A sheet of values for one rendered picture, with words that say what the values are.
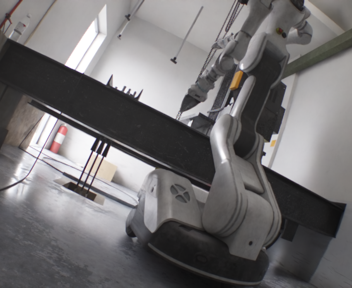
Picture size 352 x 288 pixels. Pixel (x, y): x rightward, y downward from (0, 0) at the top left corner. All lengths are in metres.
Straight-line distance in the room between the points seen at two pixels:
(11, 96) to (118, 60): 3.17
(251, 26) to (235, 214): 0.76
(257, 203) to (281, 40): 0.88
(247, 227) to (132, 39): 4.23
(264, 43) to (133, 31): 3.71
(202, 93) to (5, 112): 1.11
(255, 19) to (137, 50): 3.64
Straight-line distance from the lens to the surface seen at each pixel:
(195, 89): 1.20
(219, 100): 2.33
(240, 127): 1.11
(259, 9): 1.16
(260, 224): 0.87
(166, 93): 4.41
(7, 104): 1.56
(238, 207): 0.80
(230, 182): 0.86
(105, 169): 3.78
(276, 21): 1.46
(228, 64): 1.11
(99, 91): 1.48
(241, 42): 1.11
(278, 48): 1.37
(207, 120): 1.93
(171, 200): 0.91
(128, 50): 4.60
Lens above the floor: 0.30
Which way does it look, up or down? 10 degrees up
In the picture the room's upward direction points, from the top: 25 degrees clockwise
